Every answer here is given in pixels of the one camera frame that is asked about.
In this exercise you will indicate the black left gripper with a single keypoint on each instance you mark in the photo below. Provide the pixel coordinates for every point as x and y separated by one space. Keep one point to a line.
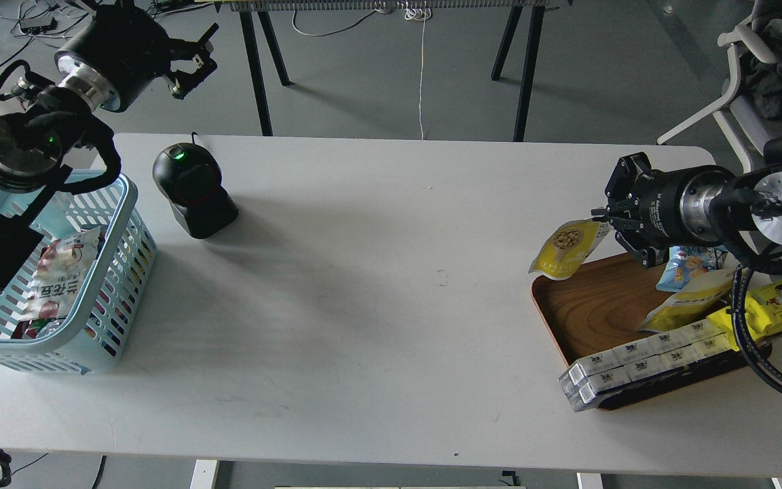
123 49

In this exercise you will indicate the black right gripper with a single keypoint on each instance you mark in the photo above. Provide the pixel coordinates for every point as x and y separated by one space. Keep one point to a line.
652 210

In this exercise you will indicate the yellow white nut snack pouch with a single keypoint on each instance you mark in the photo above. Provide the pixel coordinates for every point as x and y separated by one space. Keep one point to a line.
568 247

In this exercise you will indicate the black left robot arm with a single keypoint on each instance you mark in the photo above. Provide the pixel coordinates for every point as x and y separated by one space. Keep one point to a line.
51 140

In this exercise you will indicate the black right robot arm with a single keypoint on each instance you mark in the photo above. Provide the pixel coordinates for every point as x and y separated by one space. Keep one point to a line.
747 215

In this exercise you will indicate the blue snack bag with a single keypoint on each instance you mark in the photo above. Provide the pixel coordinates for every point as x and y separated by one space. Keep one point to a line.
686 263

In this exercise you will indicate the white boxed snack pack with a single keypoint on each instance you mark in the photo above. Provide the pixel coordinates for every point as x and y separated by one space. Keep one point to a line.
649 367

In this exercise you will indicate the yellow cartoon snack bag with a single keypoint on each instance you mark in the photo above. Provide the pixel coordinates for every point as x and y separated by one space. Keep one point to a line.
778 302

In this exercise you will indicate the white red snack bag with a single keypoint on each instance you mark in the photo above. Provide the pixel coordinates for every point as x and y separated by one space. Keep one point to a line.
61 272

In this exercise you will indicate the light blue plastic basket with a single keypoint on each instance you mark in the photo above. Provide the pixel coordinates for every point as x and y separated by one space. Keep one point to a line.
92 338

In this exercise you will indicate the black table legs background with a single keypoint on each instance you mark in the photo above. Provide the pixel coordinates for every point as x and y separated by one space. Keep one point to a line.
377 50

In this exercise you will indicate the brown wooden tray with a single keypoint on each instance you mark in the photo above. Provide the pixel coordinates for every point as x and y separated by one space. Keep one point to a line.
598 308

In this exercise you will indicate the black barcode scanner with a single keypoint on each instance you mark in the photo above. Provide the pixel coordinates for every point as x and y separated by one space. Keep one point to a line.
190 178

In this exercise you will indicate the white chair with clothes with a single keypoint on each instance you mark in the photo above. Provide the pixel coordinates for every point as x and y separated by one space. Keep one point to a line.
748 110

